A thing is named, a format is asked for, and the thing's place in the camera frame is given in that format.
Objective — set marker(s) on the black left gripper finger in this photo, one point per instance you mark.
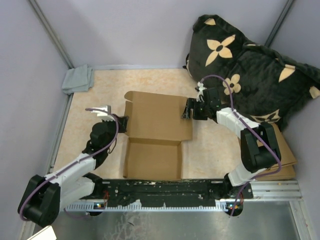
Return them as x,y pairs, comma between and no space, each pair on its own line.
122,128
122,120

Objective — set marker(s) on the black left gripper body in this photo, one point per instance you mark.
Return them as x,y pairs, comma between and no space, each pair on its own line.
111,125

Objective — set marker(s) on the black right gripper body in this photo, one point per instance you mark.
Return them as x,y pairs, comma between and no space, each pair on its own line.
202,110

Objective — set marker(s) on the brown cardboard box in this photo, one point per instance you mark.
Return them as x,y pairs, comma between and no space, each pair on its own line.
156,132

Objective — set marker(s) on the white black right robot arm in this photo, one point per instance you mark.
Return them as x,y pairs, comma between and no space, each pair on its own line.
259,149

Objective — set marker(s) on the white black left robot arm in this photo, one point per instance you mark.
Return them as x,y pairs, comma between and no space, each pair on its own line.
45,196

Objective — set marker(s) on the small folded cardboard box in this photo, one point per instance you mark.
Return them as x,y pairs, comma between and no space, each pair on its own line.
287,157

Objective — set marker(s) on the large folded cardboard box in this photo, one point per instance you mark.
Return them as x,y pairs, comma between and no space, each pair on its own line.
287,173

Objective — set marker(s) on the black floral plush pillow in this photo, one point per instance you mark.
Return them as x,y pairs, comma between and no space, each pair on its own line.
259,82

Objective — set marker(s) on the grey folded cloth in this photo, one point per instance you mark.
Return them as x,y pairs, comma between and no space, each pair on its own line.
79,79

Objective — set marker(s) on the white sheet corner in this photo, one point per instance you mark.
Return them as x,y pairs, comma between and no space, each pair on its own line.
47,233

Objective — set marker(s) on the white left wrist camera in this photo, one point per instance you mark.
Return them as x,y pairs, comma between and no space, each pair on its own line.
104,112

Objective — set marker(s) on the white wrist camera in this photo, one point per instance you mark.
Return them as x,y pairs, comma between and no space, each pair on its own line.
104,112
200,92

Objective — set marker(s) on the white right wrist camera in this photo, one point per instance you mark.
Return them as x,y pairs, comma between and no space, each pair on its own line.
200,92

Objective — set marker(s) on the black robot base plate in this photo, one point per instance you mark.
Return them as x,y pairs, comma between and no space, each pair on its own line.
169,200

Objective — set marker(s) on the white perforated cable duct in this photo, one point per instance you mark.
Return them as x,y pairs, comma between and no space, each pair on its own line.
94,206

